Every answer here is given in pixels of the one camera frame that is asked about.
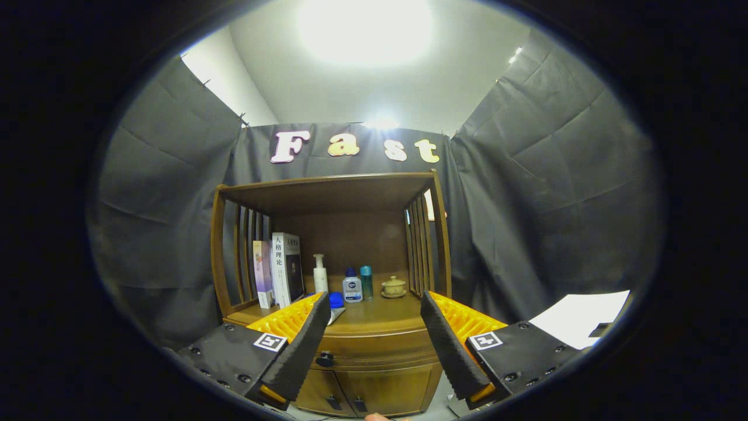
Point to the purple and white book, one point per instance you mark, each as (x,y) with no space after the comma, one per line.
(262,272)

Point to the brown wooden cabinet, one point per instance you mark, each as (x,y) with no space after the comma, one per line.
(327,193)

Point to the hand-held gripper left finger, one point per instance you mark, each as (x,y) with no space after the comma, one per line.
(301,351)

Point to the thick white book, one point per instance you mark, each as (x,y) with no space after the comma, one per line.
(280,269)

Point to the yellow lidded teacup with saucer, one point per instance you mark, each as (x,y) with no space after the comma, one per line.
(394,287)

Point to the white bottle with blue pump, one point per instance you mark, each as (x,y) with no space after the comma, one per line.
(352,289)

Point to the wooden countertop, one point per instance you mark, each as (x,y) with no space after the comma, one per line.
(380,316)

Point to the white squeeze tube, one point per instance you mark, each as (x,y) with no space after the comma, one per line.
(336,314)

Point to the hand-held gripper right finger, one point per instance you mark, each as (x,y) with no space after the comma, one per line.
(450,351)

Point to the teal glass bottle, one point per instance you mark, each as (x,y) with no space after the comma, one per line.
(366,283)

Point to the blue folded cloth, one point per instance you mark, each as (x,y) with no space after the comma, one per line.
(336,300)

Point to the black drawer knob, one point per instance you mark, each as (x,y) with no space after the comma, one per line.
(325,359)

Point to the brown wooden drawer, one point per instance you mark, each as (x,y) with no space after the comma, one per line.
(385,351)

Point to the wooden cabinet door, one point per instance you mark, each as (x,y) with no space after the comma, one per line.
(397,389)
(321,392)

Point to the white sheet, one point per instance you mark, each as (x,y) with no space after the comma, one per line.
(572,321)

